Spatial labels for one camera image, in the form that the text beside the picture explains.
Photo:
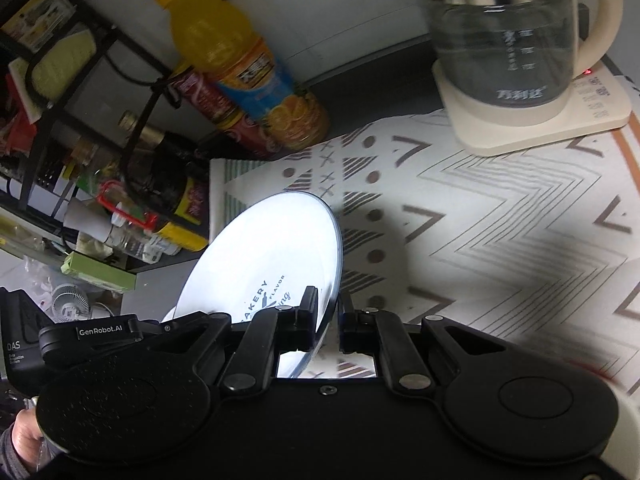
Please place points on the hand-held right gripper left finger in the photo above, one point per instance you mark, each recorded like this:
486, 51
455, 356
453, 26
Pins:
306, 317

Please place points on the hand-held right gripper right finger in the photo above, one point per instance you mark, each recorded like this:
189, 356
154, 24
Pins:
350, 330

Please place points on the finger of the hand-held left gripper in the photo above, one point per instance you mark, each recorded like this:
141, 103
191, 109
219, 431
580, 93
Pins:
165, 332

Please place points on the white plate with block print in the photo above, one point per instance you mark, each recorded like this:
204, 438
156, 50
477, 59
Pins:
270, 255

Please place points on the person's left hand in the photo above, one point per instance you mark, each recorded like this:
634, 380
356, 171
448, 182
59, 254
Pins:
26, 432

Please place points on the small white fan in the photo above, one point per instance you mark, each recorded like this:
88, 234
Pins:
70, 300

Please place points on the green box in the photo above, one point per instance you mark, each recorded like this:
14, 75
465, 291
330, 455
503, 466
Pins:
97, 271

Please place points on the dark sauce bottle yellow label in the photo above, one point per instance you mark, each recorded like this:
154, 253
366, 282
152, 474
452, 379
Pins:
170, 180

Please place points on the patterned white tablecloth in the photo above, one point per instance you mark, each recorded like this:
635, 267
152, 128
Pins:
475, 240

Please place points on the red drink can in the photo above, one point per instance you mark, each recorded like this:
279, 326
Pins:
210, 100

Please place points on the cream kettle heating base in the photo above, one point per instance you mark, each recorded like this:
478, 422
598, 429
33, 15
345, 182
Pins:
525, 130

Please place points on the orange juice bottle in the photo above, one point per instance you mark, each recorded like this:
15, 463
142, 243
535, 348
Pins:
235, 60

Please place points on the yellow sponge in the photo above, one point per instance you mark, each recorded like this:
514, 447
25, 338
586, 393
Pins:
62, 62

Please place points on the black metal rack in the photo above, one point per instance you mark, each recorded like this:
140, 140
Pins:
100, 30

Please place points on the yellow printed box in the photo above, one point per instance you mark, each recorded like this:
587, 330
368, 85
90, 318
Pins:
37, 17

